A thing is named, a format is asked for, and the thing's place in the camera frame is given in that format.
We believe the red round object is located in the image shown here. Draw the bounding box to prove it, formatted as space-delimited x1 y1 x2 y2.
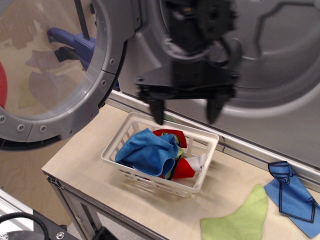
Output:
0 63 8 108

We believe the blue bar clamp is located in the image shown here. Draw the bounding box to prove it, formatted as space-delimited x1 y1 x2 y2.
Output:
47 0 96 71

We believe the light green felt cloth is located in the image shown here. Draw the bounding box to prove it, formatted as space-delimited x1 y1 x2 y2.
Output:
200 184 268 240

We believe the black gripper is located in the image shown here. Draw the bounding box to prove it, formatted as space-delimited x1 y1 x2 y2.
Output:
134 60 239 125

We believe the aluminium table frame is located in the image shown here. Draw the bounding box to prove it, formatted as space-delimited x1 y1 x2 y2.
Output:
44 172 165 240

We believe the plain blue felt cloth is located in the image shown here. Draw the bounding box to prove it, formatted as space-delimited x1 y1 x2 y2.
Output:
114 129 178 177

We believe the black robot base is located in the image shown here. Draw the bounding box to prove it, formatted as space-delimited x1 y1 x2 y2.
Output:
0 209 76 240

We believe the white felt cloth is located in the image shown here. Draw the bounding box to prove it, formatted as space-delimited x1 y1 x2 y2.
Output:
185 153 207 173

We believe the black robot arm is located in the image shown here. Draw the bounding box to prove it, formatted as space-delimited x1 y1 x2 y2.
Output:
136 0 241 125

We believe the white plastic laundry basket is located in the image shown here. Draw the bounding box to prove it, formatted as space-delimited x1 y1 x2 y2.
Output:
101 112 219 198

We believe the grey toy washing machine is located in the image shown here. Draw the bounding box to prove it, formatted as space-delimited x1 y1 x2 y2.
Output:
104 0 320 193

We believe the black sleeved cable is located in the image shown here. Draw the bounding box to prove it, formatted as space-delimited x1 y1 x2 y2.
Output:
0 212 50 240

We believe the blue stitched felt shirt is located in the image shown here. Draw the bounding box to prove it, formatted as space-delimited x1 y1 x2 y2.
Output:
264 161 320 239

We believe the red felt cloth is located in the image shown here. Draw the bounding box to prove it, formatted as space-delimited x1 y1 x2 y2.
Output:
152 129 196 180

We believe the round grey machine door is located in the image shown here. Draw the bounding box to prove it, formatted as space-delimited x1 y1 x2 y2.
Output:
0 0 141 151

